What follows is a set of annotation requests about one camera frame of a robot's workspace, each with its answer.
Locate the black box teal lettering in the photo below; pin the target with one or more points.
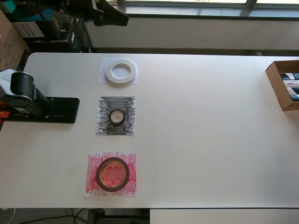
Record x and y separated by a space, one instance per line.
44 16

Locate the white panel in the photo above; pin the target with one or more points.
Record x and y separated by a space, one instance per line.
210 217

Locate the tall GX760A cardboard box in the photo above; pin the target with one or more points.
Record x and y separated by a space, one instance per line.
9 46

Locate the red tape roll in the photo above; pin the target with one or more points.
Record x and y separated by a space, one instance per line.
99 182

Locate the red scribbled paper sheet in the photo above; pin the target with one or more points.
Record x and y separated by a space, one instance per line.
92 186

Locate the dark patterned box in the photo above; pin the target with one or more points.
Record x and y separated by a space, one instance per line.
81 39

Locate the open shallow cardboard box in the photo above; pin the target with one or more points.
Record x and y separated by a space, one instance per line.
273 77

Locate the black table leg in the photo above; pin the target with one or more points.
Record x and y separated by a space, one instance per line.
95 217

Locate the white tape roll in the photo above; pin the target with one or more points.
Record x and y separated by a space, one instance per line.
108 75

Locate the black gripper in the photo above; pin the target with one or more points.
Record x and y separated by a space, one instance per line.
81 9

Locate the black tape roll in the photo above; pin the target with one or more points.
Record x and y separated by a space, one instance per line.
118 124

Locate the black box white label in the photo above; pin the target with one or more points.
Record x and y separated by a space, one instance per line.
28 30

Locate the black box red print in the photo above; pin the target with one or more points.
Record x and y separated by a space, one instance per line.
58 25

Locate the small black white carton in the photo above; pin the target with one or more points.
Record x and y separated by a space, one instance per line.
290 83
288 76
293 91
294 98

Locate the blank white paper sheet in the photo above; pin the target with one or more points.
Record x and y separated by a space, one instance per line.
101 74

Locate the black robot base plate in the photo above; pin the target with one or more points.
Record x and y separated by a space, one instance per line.
65 109

